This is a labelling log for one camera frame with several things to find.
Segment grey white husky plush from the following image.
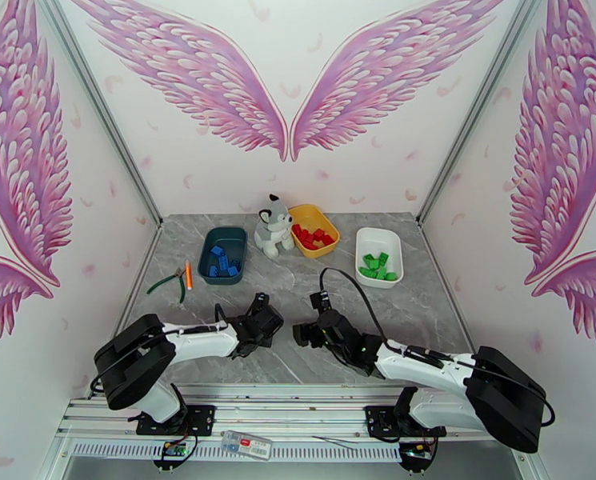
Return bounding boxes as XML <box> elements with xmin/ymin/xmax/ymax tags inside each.
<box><xmin>254</xmin><ymin>194</ymin><xmax>296</xmax><ymax>259</ymax></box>

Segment teal plastic bin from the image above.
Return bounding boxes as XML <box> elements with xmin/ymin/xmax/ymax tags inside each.
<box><xmin>198</xmin><ymin>226</ymin><xmax>249</xmax><ymax>286</ymax></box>

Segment metal tweezers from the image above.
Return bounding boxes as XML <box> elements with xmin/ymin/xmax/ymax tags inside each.
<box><xmin>311</xmin><ymin>435</ymin><xmax>358</xmax><ymax>450</ymax></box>

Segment white plastic bin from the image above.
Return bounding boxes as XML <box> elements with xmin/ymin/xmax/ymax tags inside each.
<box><xmin>354</xmin><ymin>227</ymin><xmax>404</xmax><ymax>290</ymax></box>

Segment yellow plastic bin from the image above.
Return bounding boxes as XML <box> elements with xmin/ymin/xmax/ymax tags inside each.
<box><xmin>287</xmin><ymin>203</ymin><xmax>341</xmax><ymax>258</ymax></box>

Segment small label card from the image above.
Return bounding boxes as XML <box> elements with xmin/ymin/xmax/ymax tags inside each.
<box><xmin>221</xmin><ymin>430</ymin><xmax>274</xmax><ymax>461</ymax></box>

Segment small circuit board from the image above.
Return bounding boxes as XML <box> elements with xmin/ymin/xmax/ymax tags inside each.
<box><xmin>399</xmin><ymin>443</ymin><xmax>436</xmax><ymax>470</ymax></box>
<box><xmin>152</xmin><ymin>441</ymin><xmax>194</xmax><ymax>470</ymax></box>

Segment perforated metal strip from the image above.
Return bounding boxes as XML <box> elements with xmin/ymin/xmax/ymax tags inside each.
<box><xmin>72</xmin><ymin>442</ymin><xmax>404</xmax><ymax>462</ymax></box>

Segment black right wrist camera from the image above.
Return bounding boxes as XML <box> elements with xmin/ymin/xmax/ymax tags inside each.
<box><xmin>310</xmin><ymin>290</ymin><xmax>332</xmax><ymax>317</ymax></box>

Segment black right camera cable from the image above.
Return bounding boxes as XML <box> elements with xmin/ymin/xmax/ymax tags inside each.
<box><xmin>318</xmin><ymin>267</ymin><xmax>394</xmax><ymax>345</ymax></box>

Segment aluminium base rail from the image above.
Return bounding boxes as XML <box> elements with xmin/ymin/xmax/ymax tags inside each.
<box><xmin>54</xmin><ymin>383</ymin><xmax>534</xmax><ymax>442</ymax></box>

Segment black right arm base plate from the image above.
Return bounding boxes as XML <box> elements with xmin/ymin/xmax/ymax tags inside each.
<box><xmin>365</xmin><ymin>406</ymin><xmax>447</xmax><ymax>440</ymax></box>

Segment green handled pliers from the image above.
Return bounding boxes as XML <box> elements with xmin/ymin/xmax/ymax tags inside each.
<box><xmin>146</xmin><ymin>266</ymin><xmax>186</xmax><ymax>304</ymax></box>

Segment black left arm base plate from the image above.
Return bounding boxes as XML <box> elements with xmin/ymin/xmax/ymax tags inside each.
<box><xmin>136</xmin><ymin>404</ymin><xmax>216</xmax><ymax>437</ymax></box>

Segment aluminium frame post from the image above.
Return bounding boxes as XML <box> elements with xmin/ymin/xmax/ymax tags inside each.
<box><xmin>37</xmin><ymin>0</ymin><xmax>164</xmax><ymax>227</ymax></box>
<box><xmin>417</xmin><ymin>0</ymin><xmax>549</xmax><ymax>225</ymax></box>

